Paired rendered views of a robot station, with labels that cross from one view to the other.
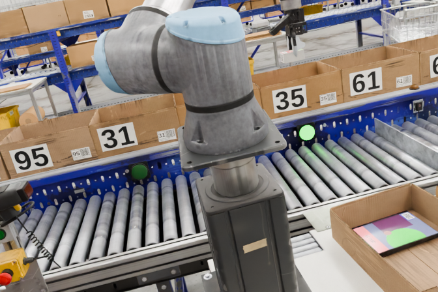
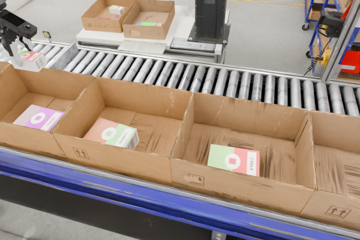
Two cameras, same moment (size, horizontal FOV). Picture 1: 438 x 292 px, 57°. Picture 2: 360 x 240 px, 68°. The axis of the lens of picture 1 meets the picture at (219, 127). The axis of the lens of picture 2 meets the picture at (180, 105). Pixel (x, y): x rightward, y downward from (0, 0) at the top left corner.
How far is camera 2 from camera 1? 2.47 m
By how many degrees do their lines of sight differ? 113
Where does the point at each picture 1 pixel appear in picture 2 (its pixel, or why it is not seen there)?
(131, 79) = not seen: outside the picture
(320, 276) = (184, 30)
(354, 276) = (174, 27)
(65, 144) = (342, 127)
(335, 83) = (24, 74)
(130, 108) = (250, 181)
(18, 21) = not seen: outside the picture
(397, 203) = (130, 32)
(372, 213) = (143, 34)
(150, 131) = (229, 114)
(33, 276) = (319, 72)
